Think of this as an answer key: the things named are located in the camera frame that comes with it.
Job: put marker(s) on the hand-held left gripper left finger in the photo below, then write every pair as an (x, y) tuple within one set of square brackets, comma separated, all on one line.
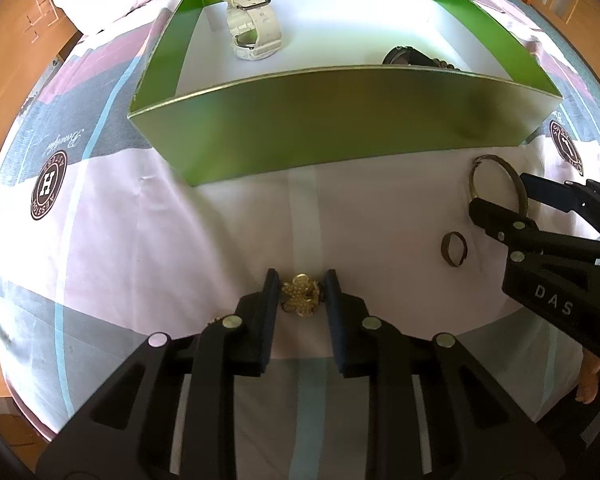
[(269, 310)]

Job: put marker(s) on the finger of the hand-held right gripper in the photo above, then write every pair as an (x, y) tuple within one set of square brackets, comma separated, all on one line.
[(500, 220), (555, 192)]

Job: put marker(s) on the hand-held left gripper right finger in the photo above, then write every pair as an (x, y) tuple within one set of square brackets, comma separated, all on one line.
[(334, 310)]

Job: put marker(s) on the gold flower brooch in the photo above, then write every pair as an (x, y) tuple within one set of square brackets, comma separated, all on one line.
[(300, 296)]

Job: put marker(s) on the bronze bangle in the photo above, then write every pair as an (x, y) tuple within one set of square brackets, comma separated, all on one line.
[(472, 180)]

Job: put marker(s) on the green cardboard box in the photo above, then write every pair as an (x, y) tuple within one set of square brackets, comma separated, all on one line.
[(330, 125)]

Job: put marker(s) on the white wrist watch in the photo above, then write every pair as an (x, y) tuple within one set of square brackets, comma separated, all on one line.
[(260, 20)]

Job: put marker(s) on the person's right hand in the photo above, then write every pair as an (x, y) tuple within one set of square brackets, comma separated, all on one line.
[(589, 377)]

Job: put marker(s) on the striped printed bed sheet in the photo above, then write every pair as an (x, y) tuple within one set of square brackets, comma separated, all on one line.
[(130, 240)]

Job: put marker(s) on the wooden bed headboard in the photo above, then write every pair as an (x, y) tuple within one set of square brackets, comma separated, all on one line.
[(15, 35)]

